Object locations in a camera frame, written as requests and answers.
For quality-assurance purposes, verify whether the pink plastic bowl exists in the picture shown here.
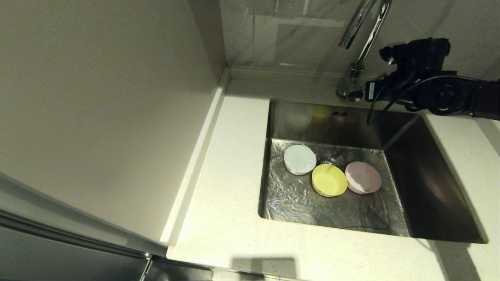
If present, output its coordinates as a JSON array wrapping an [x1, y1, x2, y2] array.
[[345, 161, 382, 195]]

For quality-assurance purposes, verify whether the yellow plastic bowl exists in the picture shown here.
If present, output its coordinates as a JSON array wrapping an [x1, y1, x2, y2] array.
[[311, 164, 348, 197]]

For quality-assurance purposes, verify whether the white plastic bowl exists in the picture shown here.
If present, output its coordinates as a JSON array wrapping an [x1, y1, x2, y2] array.
[[284, 145, 317, 176]]

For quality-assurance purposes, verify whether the stainless steel sink basin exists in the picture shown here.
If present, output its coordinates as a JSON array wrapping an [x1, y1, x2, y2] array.
[[258, 99, 489, 245]]

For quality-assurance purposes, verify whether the chrome gooseneck faucet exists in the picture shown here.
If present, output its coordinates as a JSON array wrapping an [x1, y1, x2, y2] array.
[[337, 0, 393, 103]]

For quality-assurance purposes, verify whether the round metal drain strainer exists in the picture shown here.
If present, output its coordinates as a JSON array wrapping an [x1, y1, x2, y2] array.
[[317, 155, 345, 168]]

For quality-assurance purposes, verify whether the beige tall cabinet panel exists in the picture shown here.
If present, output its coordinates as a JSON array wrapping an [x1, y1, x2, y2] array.
[[0, 0, 232, 247]]

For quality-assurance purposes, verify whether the grey metal appliance door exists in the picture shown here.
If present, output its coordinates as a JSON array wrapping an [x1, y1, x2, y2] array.
[[0, 172, 214, 281]]

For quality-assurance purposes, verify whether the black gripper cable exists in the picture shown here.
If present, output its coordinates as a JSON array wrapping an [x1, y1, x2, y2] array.
[[366, 74, 487, 125]]

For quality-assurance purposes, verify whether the chrome appliance door handle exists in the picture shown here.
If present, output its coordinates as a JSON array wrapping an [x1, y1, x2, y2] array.
[[139, 253, 154, 281]]

